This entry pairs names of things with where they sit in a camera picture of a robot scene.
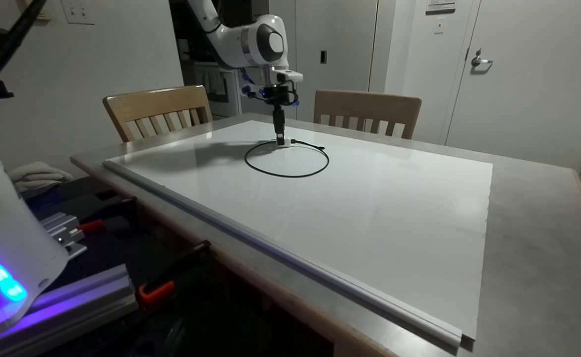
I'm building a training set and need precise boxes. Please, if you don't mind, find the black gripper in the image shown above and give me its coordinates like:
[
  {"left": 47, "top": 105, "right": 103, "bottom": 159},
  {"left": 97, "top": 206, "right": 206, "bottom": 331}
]
[{"left": 265, "top": 81, "right": 293, "bottom": 147}]

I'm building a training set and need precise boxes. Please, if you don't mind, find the black charger cable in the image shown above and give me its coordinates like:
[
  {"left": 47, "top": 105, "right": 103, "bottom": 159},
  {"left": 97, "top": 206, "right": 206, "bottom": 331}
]
[{"left": 241, "top": 137, "right": 331, "bottom": 180}]

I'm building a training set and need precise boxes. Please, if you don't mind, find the wooden slat-back chair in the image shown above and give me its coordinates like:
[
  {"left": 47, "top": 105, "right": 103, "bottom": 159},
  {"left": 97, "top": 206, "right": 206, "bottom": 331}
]
[
  {"left": 101, "top": 83, "right": 214, "bottom": 147},
  {"left": 311, "top": 89, "right": 424, "bottom": 141}
]

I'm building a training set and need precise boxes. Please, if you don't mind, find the white crumpled cloth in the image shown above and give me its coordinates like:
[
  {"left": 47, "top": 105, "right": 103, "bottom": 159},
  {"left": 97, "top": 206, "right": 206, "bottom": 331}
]
[{"left": 7, "top": 161, "right": 75, "bottom": 198}]

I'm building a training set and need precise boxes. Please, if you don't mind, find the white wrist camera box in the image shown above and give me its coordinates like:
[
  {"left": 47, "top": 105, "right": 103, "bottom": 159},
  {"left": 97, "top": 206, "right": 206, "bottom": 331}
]
[{"left": 271, "top": 65, "right": 305, "bottom": 85}]

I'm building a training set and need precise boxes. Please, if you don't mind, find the white whiteboard sheet with rail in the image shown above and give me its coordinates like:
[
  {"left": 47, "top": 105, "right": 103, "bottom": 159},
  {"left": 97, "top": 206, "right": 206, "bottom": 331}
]
[{"left": 101, "top": 119, "right": 495, "bottom": 353}]

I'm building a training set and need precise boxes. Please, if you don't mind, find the metal lever door handle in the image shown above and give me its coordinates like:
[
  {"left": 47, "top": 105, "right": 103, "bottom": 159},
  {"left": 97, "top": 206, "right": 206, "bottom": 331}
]
[{"left": 467, "top": 47, "right": 495, "bottom": 75}]

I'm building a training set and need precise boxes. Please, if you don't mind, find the black clamp orange-red handle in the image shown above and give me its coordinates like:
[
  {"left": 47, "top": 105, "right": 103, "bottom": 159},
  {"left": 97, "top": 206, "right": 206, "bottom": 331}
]
[
  {"left": 134, "top": 240, "right": 214, "bottom": 307},
  {"left": 77, "top": 196, "right": 138, "bottom": 236}
]

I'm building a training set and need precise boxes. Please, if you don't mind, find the white wall switch plate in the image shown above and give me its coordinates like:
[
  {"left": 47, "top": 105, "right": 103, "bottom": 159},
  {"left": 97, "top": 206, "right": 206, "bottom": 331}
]
[{"left": 59, "top": 0, "right": 97, "bottom": 28}]

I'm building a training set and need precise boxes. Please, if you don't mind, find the white door with lever handle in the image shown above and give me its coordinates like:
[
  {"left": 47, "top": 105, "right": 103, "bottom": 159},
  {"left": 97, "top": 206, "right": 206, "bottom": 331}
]
[{"left": 444, "top": 0, "right": 581, "bottom": 172}]

